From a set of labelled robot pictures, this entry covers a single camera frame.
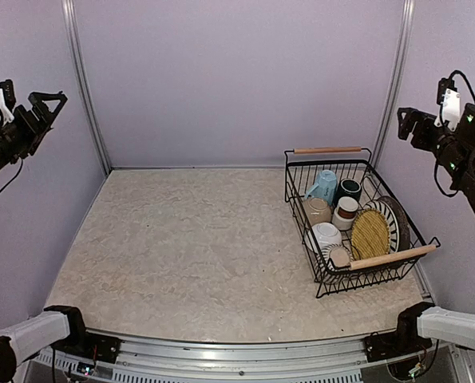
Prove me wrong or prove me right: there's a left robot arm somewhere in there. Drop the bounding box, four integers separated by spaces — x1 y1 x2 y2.
0 80 93 382

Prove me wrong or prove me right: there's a wooden rack handle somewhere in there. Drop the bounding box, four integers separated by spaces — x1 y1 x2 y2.
349 244 437 270
293 146 362 155

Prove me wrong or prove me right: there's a dark green mug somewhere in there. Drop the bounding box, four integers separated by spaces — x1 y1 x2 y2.
333 178 362 207

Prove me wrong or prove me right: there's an aluminium front rail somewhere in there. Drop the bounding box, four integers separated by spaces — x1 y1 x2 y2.
21 333 472 383

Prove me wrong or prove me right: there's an aluminium corner post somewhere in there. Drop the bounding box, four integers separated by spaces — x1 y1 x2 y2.
370 0 415 167
61 0 113 177

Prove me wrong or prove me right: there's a white ceramic bowl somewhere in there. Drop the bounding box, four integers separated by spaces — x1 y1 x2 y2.
304 223 342 253

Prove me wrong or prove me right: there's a black wire dish rack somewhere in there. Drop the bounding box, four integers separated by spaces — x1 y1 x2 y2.
285 158 441 298

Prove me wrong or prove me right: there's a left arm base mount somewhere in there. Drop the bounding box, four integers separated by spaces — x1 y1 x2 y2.
52 332 121 364

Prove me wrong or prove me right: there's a light blue mug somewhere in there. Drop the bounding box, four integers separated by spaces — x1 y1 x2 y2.
304 170 338 205

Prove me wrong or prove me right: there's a grey deer pattern plate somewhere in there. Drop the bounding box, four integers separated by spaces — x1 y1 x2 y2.
378 195 410 252

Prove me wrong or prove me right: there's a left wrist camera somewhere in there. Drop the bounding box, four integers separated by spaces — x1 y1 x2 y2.
0 79 16 124

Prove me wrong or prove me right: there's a white and brown cup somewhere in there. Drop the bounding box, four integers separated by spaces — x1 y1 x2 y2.
331 196 359 231

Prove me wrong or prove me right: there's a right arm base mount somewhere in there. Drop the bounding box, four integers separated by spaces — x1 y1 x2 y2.
363 331 433 363

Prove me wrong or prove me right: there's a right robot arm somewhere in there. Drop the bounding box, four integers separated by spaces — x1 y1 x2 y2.
390 103 475 354

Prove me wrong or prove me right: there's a striped small bowl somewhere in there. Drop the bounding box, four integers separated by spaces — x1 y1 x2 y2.
316 244 354 284

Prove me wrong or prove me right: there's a black white striped plate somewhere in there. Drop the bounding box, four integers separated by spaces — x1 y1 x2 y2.
364 199 400 253

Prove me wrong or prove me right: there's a yellow woven plate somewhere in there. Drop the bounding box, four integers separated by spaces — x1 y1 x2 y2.
350 208 390 260

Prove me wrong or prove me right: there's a left aluminium corner post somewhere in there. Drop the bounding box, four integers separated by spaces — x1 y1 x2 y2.
61 0 113 177

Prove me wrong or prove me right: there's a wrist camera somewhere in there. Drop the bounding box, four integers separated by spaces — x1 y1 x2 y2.
434 77 461 132
0 79 16 124

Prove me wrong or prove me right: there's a far wooden rack handle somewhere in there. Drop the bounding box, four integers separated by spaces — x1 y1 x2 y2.
293 146 362 155

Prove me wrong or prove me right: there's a right aluminium corner post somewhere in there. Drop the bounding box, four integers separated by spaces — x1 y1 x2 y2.
370 0 415 167

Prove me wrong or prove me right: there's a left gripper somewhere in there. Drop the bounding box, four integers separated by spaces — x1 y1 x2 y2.
0 90 66 174

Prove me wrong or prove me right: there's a near wooden rack handle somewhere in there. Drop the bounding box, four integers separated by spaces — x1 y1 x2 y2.
349 244 437 270

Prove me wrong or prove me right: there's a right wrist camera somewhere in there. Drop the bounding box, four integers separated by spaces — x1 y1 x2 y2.
434 77 461 132

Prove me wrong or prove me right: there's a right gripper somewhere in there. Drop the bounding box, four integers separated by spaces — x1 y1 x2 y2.
399 106 473 183

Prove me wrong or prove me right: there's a beige ceramic bowl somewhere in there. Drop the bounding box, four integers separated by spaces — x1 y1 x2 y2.
303 197 332 227

